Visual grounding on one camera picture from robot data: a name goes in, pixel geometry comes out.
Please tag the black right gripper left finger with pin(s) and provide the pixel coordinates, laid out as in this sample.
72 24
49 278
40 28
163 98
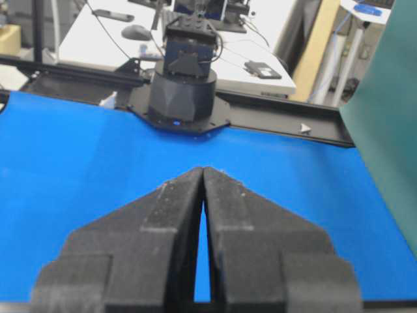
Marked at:
139 258

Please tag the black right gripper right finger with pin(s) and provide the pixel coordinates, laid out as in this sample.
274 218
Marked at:
264 258

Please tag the blue table mat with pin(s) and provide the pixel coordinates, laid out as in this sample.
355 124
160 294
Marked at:
64 164

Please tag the green board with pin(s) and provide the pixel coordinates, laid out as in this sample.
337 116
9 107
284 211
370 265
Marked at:
381 118

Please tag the black device on desk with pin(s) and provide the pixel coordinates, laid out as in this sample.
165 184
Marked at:
262 70

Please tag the grey computer mouse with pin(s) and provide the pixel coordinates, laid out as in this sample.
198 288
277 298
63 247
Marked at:
136 32

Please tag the white desk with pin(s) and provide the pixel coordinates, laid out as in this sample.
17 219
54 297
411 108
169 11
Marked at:
106 34

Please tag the black aluminium frame rail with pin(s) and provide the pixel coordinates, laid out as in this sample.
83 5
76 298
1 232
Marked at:
264 114

